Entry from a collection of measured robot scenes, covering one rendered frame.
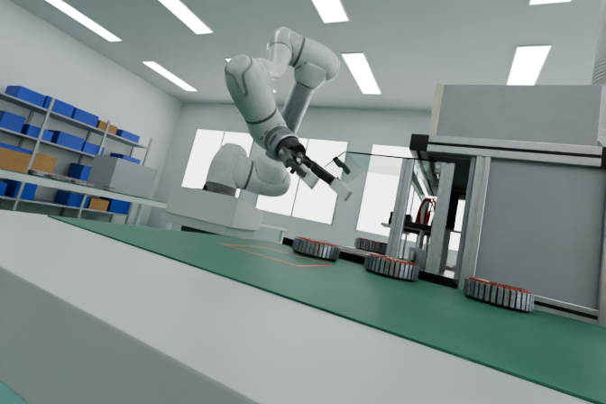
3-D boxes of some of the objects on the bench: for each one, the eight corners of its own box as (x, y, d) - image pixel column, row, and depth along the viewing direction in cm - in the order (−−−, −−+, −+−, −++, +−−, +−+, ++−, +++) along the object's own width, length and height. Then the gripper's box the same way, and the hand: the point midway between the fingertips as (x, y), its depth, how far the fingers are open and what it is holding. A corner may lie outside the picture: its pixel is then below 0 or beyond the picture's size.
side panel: (457, 289, 75) (476, 155, 80) (457, 289, 78) (476, 159, 83) (618, 331, 63) (628, 169, 68) (610, 328, 65) (622, 172, 70)
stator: (544, 315, 59) (546, 294, 59) (514, 312, 53) (517, 289, 54) (481, 297, 68) (483, 279, 69) (450, 292, 62) (453, 272, 63)
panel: (453, 279, 77) (471, 156, 81) (454, 271, 135) (464, 200, 140) (458, 280, 76) (475, 157, 81) (457, 272, 135) (467, 201, 139)
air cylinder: (406, 264, 98) (408, 246, 99) (409, 264, 104) (412, 247, 105) (424, 269, 96) (426, 250, 96) (426, 268, 102) (428, 251, 103)
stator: (281, 248, 77) (285, 233, 78) (311, 252, 85) (315, 238, 86) (317, 259, 70) (321, 242, 70) (347, 263, 78) (350, 247, 78)
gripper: (308, 171, 103) (352, 212, 89) (247, 146, 85) (289, 192, 71) (322, 151, 101) (368, 189, 87) (262, 121, 83) (308, 163, 69)
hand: (330, 188), depth 80 cm, fingers open, 13 cm apart
